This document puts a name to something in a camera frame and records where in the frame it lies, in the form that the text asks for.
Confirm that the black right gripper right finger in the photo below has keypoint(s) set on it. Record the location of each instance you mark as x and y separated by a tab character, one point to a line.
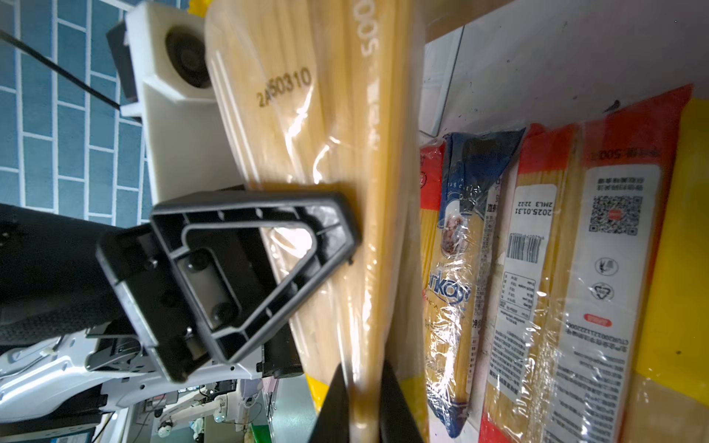
397	424

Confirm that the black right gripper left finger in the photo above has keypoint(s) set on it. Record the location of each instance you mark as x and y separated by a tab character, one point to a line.
332	425

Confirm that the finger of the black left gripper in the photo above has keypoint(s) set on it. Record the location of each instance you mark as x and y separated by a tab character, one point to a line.
215	274

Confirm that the yellow Pastatime pasta package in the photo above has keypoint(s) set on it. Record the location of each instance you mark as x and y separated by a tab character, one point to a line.
320	102

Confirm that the plain yellow pasta package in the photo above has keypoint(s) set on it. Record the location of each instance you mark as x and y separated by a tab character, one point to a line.
668	400

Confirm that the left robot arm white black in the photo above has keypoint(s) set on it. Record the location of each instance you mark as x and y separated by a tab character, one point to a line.
96	318

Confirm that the blue spaghetti package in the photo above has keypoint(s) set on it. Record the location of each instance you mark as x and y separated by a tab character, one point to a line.
458	280

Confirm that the red yellow spaghetti package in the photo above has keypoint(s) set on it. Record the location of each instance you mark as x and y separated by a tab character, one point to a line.
431	162

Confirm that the red labelled spaghetti package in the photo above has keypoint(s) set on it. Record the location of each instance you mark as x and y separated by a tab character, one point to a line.
580	249

